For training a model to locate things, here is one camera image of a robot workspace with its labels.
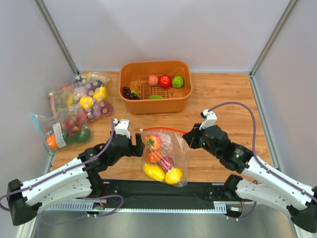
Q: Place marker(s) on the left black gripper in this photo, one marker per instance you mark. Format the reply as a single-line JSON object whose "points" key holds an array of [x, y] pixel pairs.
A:
{"points": [[135, 148]]}

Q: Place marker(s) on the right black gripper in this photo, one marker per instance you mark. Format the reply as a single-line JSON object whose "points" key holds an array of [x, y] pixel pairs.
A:
{"points": [[193, 135]]}

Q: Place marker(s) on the orange zip top bag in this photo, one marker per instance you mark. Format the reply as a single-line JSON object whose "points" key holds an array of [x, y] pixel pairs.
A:
{"points": [[173, 146]]}

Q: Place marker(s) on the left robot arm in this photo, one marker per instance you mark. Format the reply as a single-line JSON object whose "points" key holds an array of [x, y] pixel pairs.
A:
{"points": [[78, 178]]}

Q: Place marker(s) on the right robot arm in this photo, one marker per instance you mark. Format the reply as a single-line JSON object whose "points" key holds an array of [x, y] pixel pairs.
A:
{"points": [[256, 180]]}

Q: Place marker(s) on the fake orange tangerine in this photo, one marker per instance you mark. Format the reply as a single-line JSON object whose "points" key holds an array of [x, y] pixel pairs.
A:
{"points": [[153, 156]]}

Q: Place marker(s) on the fake persimmon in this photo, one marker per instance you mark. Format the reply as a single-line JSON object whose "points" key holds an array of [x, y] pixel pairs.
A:
{"points": [[153, 141]]}

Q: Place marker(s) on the fake yellow mango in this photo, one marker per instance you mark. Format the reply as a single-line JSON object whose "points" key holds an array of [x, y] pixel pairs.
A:
{"points": [[154, 172]]}

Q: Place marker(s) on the fake purple fruit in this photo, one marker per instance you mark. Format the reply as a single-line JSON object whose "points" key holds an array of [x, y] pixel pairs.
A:
{"points": [[167, 163]]}

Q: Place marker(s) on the fake yellow lemon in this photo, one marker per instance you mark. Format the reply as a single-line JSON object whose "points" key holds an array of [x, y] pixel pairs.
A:
{"points": [[174, 176]]}

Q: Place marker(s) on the fake green mango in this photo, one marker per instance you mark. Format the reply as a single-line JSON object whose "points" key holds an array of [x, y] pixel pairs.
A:
{"points": [[155, 97]]}

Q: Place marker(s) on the fake green apple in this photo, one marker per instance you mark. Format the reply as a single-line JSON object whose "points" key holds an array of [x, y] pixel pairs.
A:
{"points": [[177, 81]]}

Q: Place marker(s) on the fake green pear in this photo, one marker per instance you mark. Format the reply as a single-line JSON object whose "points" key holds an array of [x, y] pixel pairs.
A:
{"points": [[135, 92]]}

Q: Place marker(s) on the fake purple grapes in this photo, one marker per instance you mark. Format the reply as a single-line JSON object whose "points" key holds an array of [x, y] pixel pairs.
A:
{"points": [[126, 93]]}

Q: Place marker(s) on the fake red apple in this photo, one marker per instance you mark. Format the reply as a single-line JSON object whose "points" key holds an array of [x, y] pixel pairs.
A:
{"points": [[165, 81]]}

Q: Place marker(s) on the fake peach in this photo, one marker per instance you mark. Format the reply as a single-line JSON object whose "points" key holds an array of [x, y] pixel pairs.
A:
{"points": [[153, 80]]}

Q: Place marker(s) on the polka dot zip bag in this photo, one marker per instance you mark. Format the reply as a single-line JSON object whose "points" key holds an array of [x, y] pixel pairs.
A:
{"points": [[90, 93]]}

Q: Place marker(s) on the blue zip bag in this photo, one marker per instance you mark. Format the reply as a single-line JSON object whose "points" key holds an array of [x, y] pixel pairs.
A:
{"points": [[66, 128]]}

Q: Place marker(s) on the pink zip bag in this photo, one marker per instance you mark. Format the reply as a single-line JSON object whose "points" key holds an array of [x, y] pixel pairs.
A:
{"points": [[60, 97]]}

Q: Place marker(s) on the orange plastic basket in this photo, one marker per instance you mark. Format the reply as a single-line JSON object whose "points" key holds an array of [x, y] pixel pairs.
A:
{"points": [[135, 76]]}

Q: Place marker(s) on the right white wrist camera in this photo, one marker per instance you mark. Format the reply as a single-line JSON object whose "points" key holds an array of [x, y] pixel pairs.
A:
{"points": [[209, 118]]}

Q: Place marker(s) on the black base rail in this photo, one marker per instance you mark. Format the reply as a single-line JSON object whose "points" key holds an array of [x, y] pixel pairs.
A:
{"points": [[155, 197]]}

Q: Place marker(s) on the right aluminium frame post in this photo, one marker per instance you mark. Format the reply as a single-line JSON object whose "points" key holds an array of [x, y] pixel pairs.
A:
{"points": [[274, 35]]}

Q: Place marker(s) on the aluminium frame post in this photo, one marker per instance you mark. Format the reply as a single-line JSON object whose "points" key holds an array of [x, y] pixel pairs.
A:
{"points": [[274, 35], [55, 32]]}

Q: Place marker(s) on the left aluminium frame post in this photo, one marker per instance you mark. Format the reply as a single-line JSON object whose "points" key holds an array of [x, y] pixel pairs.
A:
{"points": [[55, 32]]}

